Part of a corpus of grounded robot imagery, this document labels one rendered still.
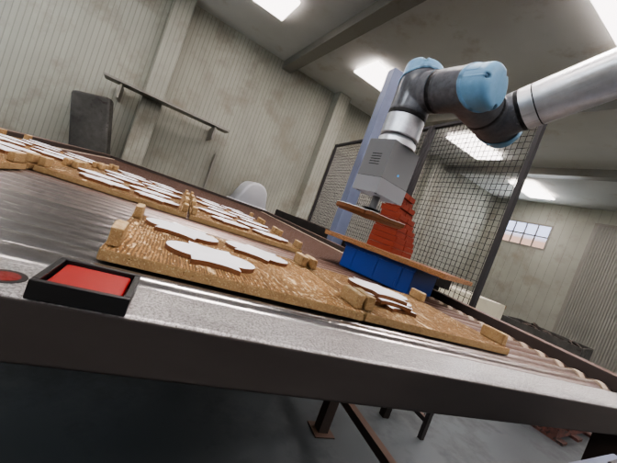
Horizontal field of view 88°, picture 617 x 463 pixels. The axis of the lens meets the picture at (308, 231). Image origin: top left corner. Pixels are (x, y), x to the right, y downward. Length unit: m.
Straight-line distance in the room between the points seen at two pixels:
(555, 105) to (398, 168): 0.27
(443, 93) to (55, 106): 6.13
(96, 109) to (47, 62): 1.04
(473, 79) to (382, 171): 0.20
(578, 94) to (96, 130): 5.61
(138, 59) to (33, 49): 1.34
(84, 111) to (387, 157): 5.47
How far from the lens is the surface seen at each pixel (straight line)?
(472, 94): 0.61
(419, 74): 0.68
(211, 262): 0.50
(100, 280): 0.37
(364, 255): 1.26
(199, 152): 6.40
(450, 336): 0.74
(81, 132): 5.84
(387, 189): 0.62
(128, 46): 6.54
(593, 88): 0.70
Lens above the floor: 1.06
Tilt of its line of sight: 2 degrees down
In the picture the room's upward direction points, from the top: 20 degrees clockwise
